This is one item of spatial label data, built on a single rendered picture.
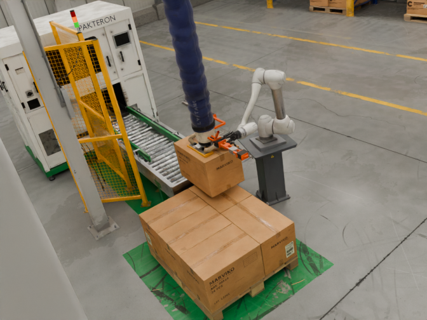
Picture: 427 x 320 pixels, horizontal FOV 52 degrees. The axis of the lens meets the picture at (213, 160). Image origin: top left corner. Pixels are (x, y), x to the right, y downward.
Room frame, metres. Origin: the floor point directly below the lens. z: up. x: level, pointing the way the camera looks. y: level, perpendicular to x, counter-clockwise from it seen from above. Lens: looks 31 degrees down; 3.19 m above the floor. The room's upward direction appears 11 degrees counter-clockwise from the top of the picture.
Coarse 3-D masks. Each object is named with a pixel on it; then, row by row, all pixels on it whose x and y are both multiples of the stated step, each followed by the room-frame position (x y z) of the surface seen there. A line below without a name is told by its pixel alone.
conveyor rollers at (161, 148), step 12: (132, 120) 5.84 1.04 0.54; (108, 132) 5.64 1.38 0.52; (120, 132) 5.54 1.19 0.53; (132, 132) 5.45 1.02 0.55; (144, 132) 5.42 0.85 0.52; (156, 132) 5.32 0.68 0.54; (144, 144) 5.03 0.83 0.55; (156, 144) 5.00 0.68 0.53; (168, 144) 4.90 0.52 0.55; (156, 156) 4.70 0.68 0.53; (168, 156) 4.60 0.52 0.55; (156, 168) 4.39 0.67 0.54; (168, 168) 4.37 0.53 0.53; (168, 180) 4.08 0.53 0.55; (180, 180) 4.04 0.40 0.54
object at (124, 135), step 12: (48, 48) 4.55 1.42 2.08; (60, 48) 4.53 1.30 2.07; (72, 48) 4.54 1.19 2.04; (96, 48) 4.47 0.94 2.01; (72, 60) 4.54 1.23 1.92; (108, 72) 4.50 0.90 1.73; (36, 84) 4.58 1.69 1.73; (108, 84) 4.46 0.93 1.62; (84, 96) 4.54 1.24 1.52; (108, 120) 4.52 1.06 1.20; (120, 120) 4.46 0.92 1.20; (60, 144) 4.58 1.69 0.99; (120, 144) 4.51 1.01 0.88; (96, 156) 4.56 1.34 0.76; (120, 156) 4.52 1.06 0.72; (132, 156) 4.46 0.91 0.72; (132, 168) 4.47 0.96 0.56; (132, 192) 4.51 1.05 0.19; (144, 192) 4.49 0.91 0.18; (84, 204) 4.58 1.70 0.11; (144, 204) 4.47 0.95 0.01
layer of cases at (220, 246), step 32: (192, 192) 3.77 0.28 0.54; (224, 192) 3.66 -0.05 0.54; (160, 224) 3.35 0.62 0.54; (192, 224) 3.26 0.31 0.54; (224, 224) 3.17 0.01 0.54; (256, 224) 3.08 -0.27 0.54; (288, 224) 3.00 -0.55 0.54; (160, 256) 3.32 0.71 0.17; (192, 256) 2.83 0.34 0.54; (224, 256) 2.76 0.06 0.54; (256, 256) 2.79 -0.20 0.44; (288, 256) 2.96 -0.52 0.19; (192, 288) 2.78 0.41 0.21; (224, 288) 2.61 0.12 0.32
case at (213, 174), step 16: (176, 144) 3.92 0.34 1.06; (192, 160) 3.66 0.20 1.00; (208, 160) 3.48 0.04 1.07; (224, 160) 3.54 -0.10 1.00; (240, 160) 3.63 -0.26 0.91; (192, 176) 3.74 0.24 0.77; (208, 176) 3.45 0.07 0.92; (224, 176) 3.53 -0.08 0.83; (240, 176) 3.61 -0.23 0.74; (208, 192) 3.48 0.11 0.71
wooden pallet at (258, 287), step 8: (296, 256) 3.00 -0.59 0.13; (288, 264) 2.98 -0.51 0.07; (296, 264) 3.00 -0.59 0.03; (168, 272) 3.23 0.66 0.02; (272, 272) 2.86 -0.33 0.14; (176, 280) 3.09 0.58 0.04; (264, 280) 2.81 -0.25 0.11; (184, 288) 2.98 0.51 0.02; (248, 288) 2.72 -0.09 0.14; (256, 288) 2.76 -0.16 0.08; (192, 296) 2.87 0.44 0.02; (240, 296) 2.67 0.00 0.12; (200, 304) 2.75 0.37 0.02; (208, 312) 2.58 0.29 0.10; (216, 312) 2.55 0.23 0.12
